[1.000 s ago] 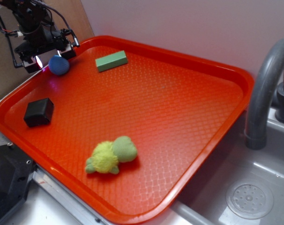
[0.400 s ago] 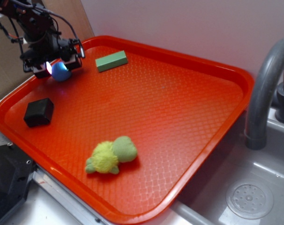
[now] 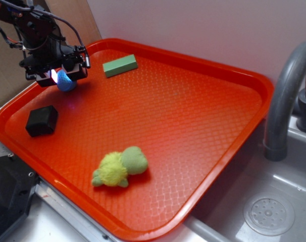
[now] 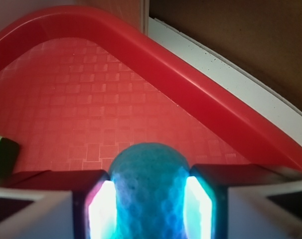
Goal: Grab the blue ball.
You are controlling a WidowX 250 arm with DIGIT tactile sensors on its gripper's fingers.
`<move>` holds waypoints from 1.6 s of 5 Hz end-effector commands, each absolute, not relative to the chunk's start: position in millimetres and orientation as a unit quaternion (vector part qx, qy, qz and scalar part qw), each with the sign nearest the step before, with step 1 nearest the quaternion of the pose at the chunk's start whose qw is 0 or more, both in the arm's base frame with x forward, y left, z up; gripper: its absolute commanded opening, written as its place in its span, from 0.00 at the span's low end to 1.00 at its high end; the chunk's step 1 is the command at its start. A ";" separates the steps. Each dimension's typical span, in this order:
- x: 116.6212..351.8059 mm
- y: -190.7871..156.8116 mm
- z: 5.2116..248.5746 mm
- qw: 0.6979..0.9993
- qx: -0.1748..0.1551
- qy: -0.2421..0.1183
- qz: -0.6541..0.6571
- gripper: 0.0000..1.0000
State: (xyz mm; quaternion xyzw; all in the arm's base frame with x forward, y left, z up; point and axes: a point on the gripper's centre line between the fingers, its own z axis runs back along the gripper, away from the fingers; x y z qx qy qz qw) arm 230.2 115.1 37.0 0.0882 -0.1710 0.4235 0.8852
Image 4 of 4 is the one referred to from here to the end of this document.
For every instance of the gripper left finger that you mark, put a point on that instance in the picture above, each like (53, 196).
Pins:
(57, 205)

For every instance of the green rectangular block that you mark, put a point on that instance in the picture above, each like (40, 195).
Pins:
(9, 151)

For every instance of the brown cardboard panel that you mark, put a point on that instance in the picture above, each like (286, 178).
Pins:
(263, 37)

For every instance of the blue textured ball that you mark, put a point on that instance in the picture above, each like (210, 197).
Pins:
(150, 181)

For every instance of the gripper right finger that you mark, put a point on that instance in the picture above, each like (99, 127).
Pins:
(248, 201)

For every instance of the red plastic tray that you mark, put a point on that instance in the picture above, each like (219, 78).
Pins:
(78, 86)

